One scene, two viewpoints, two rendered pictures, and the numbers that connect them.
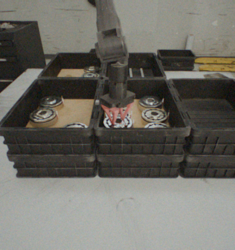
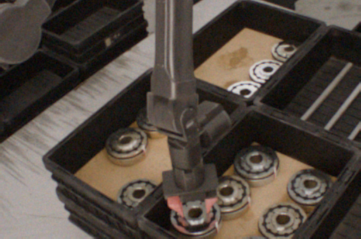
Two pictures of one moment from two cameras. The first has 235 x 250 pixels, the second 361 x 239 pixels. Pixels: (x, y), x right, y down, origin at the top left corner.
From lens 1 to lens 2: 0.74 m
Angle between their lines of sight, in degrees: 36
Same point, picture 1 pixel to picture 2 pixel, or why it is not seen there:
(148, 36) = not seen: outside the picture
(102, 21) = (156, 80)
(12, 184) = (61, 225)
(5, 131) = (49, 167)
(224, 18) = not seen: outside the picture
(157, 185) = not seen: outside the picture
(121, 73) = (180, 158)
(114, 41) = (164, 115)
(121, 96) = (185, 187)
